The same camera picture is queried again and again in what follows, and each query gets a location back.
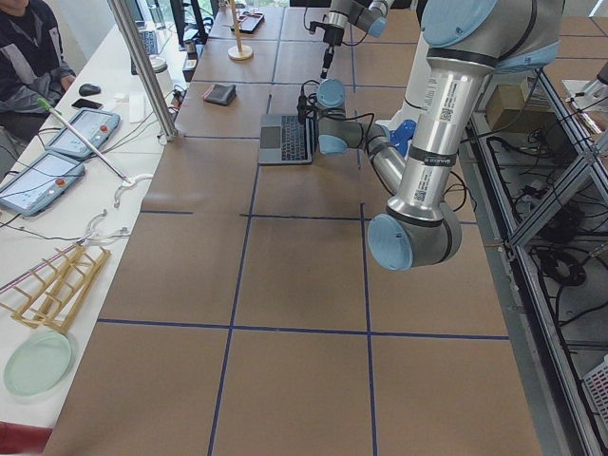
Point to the grey laptop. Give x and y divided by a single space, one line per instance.
284 140

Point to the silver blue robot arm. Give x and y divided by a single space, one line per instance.
464 42

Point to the grey pink folded cloth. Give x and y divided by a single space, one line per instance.
218 94

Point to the wooden mug tree stand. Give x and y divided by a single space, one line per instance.
239 52

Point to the upper teach pendant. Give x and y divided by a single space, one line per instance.
96 125

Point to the teach pendant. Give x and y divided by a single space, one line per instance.
96 125
37 186

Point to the cardboard box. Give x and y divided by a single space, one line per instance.
504 111

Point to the black smartphone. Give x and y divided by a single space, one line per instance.
86 103

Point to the black computer mouse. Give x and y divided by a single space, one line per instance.
86 90

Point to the lower teach pendant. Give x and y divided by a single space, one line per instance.
37 186

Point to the wooden dish rack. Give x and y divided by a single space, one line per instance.
52 293

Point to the metal rod with green tip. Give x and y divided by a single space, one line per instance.
45 105

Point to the pale green plate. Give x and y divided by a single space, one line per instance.
38 364

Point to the seated person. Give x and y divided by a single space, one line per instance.
32 66

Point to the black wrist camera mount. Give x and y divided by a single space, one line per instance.
302 108

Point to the aluminium frame post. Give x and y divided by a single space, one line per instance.
144 68

